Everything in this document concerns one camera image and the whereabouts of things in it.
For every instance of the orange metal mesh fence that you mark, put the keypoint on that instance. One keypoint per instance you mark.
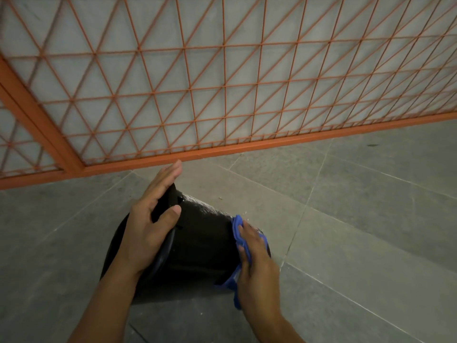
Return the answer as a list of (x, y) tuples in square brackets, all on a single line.
[(221, 82)]

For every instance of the person's left forearm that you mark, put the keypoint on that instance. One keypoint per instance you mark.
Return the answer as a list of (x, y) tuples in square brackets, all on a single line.
[(103, 307)]

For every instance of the person's right forearm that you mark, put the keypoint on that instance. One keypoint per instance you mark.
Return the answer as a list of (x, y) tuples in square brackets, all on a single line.
[(275, 328)]

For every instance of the person's left thumb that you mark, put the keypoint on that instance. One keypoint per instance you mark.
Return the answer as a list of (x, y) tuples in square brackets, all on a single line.
[(167, 219)]

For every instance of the blue cleaning cloth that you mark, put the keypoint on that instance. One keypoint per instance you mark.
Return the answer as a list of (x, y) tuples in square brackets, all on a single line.
[(239, 260)]

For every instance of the person's right hand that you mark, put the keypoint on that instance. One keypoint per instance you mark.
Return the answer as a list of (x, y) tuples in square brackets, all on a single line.
[(259, 275)]

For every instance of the person's right fingers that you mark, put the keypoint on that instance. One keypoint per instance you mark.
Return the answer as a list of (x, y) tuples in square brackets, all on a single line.
[(250, 242)]

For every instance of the person's left hand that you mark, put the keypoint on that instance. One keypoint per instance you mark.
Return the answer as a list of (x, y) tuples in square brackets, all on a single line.
[(142, 232)]

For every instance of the black plastic bucket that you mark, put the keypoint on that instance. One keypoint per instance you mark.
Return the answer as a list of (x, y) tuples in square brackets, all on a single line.
[(200, 246)]

